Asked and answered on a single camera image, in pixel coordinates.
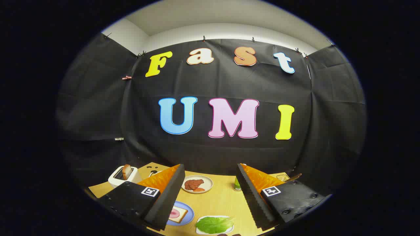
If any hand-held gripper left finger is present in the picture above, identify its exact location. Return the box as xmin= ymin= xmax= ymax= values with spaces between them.
xmin=97 ymin=164 xmax=186 ymax=231

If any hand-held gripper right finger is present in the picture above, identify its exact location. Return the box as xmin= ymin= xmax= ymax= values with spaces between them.
xmin=236 ymin=163 xmax=332 ymax=230

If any green lettuce leaf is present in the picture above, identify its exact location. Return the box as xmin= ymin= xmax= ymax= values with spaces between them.
xmin=196 ymin=216 xmax=235 ymax=234

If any square bread slice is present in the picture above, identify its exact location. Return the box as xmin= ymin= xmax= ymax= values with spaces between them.
xmin=169 ymin=206 xmax=188 ymax=224

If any blue plate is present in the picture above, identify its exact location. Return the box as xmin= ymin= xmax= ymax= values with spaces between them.
xmin=167 ymin=201 xmax=195 ymax=226

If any white rounded square plate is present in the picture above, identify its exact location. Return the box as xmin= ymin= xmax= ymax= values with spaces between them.
xmin=196 ymin=215 xmax=235 ymax=235

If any round white plate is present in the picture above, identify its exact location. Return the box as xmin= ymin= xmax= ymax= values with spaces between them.
xmin=181 ymin=175 xmax=213 ymax=194

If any white toaster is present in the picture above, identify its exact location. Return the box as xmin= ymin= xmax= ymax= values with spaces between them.
xmin=108 ymin=165 xmax=142 ymax=189

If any black backdrop cloth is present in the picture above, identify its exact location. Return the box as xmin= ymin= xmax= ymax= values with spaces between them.
xmin=56 ymin=33 xmax=367 ymax=197

